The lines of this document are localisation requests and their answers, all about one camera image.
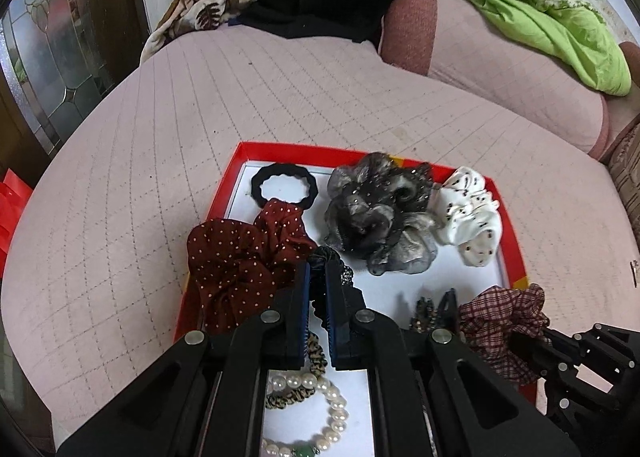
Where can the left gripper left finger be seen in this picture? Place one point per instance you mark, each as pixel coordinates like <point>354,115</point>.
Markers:
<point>205,396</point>

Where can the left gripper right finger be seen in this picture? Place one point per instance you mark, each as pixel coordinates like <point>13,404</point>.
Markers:
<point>430,395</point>

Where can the black claw hair clip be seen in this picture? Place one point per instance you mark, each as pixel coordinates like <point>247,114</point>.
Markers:
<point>430,316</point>

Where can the red plaid scrunchie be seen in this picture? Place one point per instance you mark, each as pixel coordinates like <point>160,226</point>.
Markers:
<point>487,322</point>

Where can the red polka dot scrunchie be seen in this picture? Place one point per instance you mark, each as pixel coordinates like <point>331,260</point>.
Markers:
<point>238,268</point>

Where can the white dotted scrunchie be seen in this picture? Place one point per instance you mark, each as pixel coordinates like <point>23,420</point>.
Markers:
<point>467,217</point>

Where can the black sheer dotted scrunchie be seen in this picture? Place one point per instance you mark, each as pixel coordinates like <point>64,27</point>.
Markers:
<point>378,213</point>

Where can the black metal hair clip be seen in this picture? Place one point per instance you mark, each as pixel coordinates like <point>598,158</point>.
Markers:
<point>635,266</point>

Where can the red box with white interior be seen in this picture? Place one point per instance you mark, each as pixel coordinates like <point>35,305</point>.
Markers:
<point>392,294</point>

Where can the striped beige cushion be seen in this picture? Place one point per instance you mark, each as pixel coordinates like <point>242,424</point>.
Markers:
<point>624,168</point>

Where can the red bag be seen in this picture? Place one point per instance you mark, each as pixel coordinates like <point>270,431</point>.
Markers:
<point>14,195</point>

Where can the pink quilted bolster pillow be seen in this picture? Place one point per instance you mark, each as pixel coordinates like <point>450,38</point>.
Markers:
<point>452,42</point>

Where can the stained glass door panel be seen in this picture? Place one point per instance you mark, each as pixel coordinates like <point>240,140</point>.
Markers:
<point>52,63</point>

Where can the lime green blanket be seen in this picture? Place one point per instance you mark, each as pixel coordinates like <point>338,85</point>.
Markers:
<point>571,30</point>

